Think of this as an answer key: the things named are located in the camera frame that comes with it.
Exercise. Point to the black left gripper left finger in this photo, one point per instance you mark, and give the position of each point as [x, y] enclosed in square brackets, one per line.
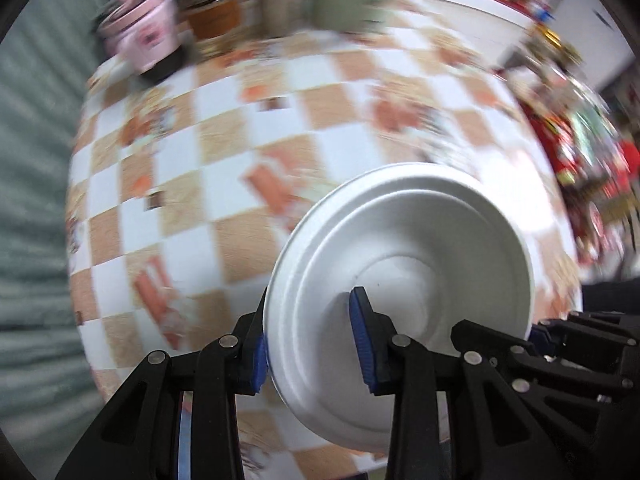
[137, 433]

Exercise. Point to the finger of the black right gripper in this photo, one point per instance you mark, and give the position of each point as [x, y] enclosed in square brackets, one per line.
[589, 375]
[606, 332]

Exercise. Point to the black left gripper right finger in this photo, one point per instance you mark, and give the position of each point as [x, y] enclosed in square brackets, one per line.
[458, 416]

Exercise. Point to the large white foam bowl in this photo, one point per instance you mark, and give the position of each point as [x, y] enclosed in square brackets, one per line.
[430, 247]

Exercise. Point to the blue oval plastic plate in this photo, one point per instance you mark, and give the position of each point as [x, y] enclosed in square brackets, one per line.
[184, 443]

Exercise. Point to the checkered patterned tablecloth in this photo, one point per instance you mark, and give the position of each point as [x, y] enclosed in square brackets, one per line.
[182, 195]

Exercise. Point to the teal curtain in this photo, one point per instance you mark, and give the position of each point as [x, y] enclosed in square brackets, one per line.
[47, 56]

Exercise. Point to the pink tissue box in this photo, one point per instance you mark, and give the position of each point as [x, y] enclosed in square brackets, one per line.
[144, 33]

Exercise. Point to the orange flower pot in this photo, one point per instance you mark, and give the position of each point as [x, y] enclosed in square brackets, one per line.
[210, 19]

